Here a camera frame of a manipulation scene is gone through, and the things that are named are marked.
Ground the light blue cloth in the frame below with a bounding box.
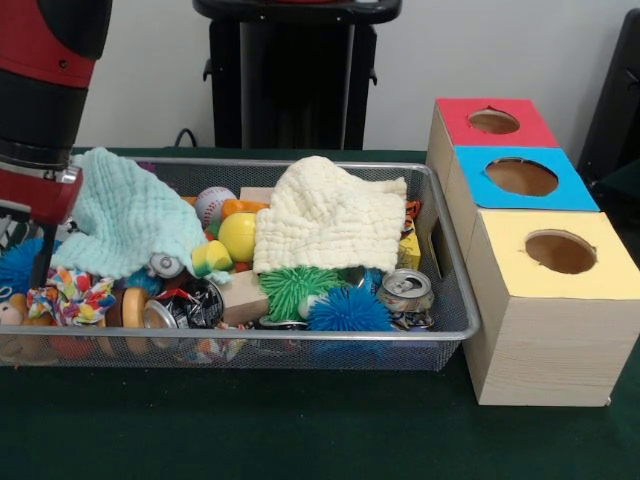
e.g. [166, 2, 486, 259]
[49, 146, 234, 285]

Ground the yellow plastic ball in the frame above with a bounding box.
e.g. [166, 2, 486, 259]
[217, 212, 259, 264]

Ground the wooden box with three holes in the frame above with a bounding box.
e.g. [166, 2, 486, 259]
[426, 97, 640, 407]

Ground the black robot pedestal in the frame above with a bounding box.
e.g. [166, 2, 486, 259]
[192, 0, 404, 151]

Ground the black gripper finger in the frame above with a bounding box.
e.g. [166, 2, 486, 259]
[29, 220, 55, 291]

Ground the black chair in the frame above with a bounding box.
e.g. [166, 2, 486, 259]
[577, 7, 640, 176]

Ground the dark green table cloth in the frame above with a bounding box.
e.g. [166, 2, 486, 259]
[0, 146, 640, 480]
[589, 159, 640, 214]

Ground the brown monkey plush toy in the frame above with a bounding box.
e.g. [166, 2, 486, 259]
[0, 293, 31, 326]

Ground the blue spiky rubber ball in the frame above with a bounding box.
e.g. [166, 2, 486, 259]
[0, 237, 44, 286]
[305, 285, 396, 332]

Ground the multicoloured rope toy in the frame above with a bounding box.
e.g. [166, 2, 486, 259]
[27, 265, 117, 327]

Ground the cream cloth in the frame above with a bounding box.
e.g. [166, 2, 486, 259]
[252, 155, 409, 275]

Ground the green spiky rubber ball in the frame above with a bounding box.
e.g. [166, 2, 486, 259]
[258, 266, 346, 322]

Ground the silver mesh bin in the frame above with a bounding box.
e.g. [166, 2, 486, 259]
[0, 154, 481, 372]

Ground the crushed silver can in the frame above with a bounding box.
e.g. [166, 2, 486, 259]
[377, 268, 435, 331]

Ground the crushed black can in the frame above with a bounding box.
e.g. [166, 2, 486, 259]
[144, 279, 226, 331]

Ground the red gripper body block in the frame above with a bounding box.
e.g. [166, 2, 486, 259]
[0, 167, 84, 227]

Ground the white baseball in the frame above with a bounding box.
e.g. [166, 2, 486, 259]
[194, 186, 237, 226]

